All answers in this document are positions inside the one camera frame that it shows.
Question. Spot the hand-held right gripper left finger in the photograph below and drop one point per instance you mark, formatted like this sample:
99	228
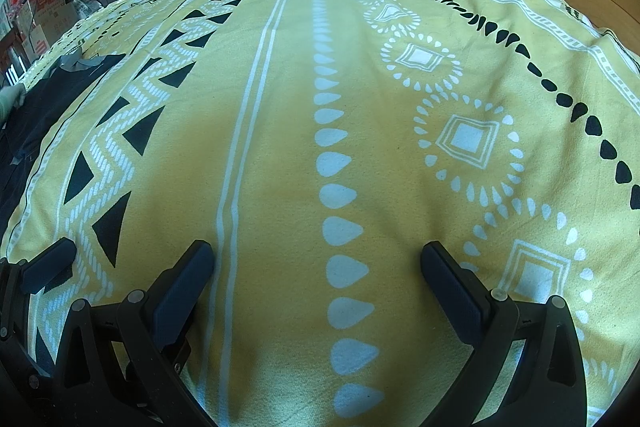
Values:
182	292

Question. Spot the red print cardboard box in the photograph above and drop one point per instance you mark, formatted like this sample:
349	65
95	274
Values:
42	2
35	39

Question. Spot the grey collared shirt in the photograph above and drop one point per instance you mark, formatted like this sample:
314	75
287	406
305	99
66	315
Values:
75	64

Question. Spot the yellow patterned blanket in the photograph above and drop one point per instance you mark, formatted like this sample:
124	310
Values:
280	157

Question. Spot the person's left hand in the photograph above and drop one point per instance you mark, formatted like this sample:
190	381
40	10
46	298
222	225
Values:
11	99

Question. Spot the navy garment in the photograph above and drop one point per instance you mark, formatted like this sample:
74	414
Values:
45	107

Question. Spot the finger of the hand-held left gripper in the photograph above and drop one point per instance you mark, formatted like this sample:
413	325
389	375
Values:
47	264

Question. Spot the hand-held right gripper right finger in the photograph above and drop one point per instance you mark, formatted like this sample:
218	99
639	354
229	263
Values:
450	294

